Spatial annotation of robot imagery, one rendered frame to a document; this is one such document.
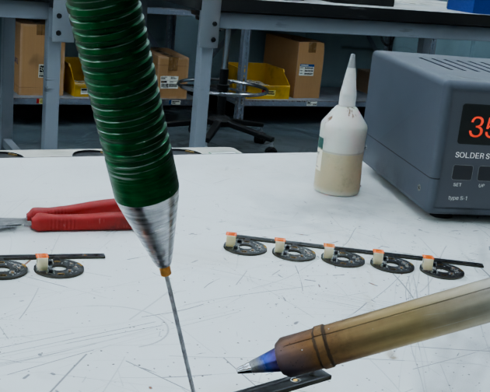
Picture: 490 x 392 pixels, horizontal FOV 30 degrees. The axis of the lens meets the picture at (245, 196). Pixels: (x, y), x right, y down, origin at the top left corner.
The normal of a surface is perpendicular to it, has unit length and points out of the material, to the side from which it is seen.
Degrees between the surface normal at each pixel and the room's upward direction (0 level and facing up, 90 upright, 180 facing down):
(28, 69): 90
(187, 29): 90
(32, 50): 90
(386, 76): 90
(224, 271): 0
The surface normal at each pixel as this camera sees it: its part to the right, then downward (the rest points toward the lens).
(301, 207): 0.09, -0.96
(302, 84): 0.50, 0.28
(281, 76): -0.89, 0.01
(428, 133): -0.98, -0.04
